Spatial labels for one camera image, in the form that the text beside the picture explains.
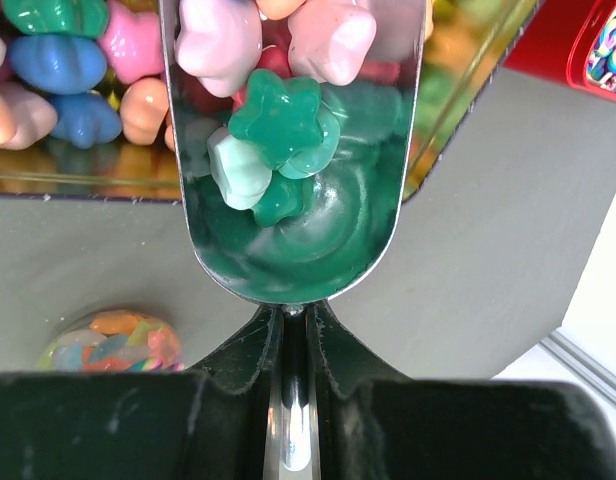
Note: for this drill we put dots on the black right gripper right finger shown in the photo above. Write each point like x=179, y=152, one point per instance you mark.
x=370, y=421

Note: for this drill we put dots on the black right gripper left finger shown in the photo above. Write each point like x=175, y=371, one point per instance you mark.
x=214, y=420

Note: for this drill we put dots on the silver metal scoop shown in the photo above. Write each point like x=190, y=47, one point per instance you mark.
x=289, y=252

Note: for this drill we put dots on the pale mint star candy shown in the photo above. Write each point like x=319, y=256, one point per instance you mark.
x=238, y=169

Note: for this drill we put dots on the dark green star candy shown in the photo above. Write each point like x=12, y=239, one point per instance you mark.
x=278, y=116

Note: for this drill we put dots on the pale pink candy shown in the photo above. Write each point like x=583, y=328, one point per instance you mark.
x=330, y=40
x=219, y=43

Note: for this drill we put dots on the red tin of lollipop candies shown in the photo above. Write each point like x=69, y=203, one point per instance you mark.
x=572, y=44

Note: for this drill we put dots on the patterned tin of pastel candies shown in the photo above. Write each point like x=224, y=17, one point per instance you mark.
x=84, y=83

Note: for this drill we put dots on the clear plastic jar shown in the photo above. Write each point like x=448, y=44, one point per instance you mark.
x=112, y=341

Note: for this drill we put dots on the aluminium corner post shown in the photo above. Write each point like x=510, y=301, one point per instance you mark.
x=591, y=372

